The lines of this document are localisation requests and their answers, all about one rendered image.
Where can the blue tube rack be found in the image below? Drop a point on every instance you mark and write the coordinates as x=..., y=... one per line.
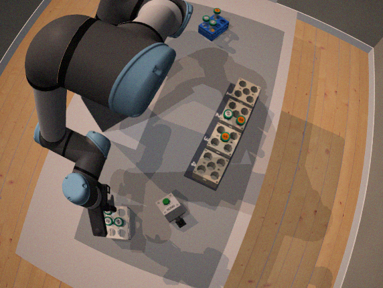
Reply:
x=222, y=25

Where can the beige tube rack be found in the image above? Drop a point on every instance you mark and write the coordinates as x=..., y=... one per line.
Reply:
x=121, y=213

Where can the beige bucket adapter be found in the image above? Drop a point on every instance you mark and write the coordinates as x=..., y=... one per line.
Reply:
x=223, y=149
x=245, y=93
x=202, y=172
x=237, y=109

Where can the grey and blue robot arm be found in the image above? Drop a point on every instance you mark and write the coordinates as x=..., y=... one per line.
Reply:
x=113, y=59

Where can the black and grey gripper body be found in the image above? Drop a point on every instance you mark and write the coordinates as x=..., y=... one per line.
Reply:
x=104, y=193

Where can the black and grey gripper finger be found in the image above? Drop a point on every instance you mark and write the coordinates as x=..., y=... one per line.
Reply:
x=111, y=202

